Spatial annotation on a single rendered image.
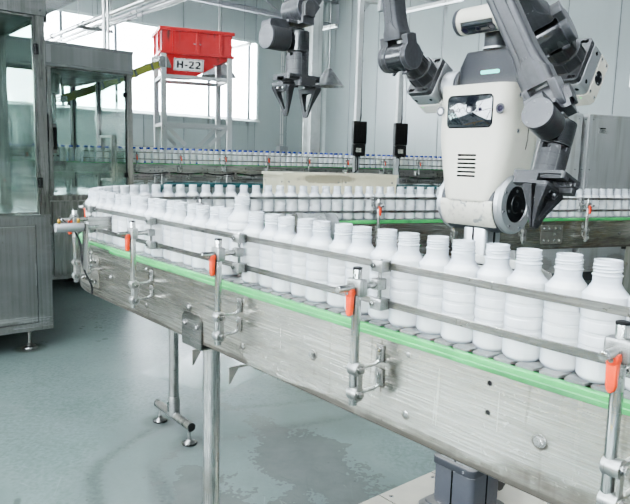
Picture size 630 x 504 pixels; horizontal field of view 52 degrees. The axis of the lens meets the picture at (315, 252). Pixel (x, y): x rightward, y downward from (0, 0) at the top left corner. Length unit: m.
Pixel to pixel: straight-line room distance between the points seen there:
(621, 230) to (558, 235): 0.48
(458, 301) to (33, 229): 3.69
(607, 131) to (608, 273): 7.18
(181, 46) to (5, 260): 4.39
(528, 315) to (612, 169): 7.21
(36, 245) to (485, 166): 3.33
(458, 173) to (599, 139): 6.26
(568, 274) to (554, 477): 0.28
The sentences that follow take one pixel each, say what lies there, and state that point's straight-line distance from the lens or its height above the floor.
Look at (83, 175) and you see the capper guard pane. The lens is 6.61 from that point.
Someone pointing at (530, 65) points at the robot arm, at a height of 1.47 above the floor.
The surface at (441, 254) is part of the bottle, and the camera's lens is 1.10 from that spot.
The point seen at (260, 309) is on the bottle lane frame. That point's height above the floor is 0.96.
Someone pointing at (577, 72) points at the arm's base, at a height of 1.51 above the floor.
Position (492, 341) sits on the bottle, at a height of 1.02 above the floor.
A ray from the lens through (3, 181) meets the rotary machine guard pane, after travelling 4.45.
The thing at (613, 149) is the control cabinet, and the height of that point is 1.50.
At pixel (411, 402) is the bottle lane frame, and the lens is 1.13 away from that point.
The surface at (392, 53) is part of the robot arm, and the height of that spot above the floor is 1.59.
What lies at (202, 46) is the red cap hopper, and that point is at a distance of 8.20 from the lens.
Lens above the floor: 1.29
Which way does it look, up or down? 8 degrees down
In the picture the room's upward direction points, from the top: 1 degrees clockwise
